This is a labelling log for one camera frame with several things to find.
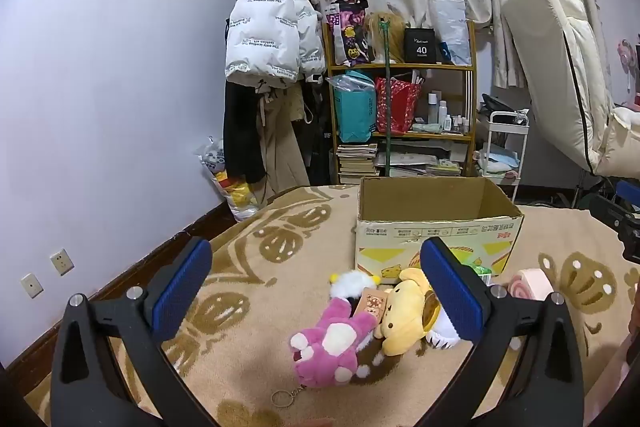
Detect plastic bag with snacks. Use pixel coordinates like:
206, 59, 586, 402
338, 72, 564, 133
196, 137, 261, 222

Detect brown patterned hang tag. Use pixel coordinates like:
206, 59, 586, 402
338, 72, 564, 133
360, 288, 393, 325

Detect metal keyring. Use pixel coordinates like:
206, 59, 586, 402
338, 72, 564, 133
271, 384, 307, 408

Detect black trousers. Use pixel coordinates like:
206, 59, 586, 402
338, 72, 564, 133
222, 82, 266, 185

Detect clear plastic bag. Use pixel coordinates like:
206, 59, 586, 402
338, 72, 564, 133
432, 0, 473, 66

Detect pile of papers and booklets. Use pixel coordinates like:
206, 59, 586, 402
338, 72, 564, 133
387, 147, 463, 178

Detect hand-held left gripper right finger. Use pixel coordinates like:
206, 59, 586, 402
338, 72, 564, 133
419, 236, 586, 427

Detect green tissue pack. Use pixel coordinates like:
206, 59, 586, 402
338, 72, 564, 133
464, 256, 494, 286

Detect white trolley cart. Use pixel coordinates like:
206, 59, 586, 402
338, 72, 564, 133
475, 94, 531, 202

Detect wooden shelf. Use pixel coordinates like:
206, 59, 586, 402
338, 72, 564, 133
322, 19, 478, 188

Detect person's right forearm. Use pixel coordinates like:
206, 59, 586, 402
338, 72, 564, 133
582, 307, 640, 427

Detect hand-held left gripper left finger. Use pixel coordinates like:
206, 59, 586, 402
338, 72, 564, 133
50, 237, 221, 427

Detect white and black plush toy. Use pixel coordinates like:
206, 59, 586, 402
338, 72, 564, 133
327, 270, 383, 303

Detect black box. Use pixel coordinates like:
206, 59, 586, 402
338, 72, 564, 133
404, 27, 441, 64

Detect blonde wig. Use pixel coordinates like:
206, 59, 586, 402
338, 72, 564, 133
365, 12, 407, 64

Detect red gift bag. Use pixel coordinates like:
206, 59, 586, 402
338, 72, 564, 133
375, 77, 422, 135

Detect white wall socket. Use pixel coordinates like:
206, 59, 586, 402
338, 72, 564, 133
21, 273, 44, 299
50, 248, 75, 276

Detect group of cosmetic bottles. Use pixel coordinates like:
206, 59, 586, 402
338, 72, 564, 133
425, 91, 471, 132

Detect printed cardboard box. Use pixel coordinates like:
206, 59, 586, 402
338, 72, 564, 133
355, 176, 525, 284

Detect stack of books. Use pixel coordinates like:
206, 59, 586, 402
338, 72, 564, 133
336, 143, 380, 185

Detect white puffer jacket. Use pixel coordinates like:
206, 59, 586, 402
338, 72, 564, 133
224, 0, 323, 88

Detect yellow plush dog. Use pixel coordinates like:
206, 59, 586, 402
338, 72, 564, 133
375, 268, 463, 356

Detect green pole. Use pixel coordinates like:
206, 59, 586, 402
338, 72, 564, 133
377, 19, 396, 178

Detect pink plush toy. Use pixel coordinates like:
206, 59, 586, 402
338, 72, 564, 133
290, 297, 378, 389

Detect teal bag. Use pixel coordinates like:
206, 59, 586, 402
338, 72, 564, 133
334, 74, 377, 144

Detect pink roll plush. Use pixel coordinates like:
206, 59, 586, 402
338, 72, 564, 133
507, 267, 555, 303

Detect beige trousers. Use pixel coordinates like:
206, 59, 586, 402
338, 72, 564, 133
255, 84, 311, 198

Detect purple printed bag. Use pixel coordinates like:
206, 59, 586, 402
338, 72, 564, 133
325, 0, 373, 65

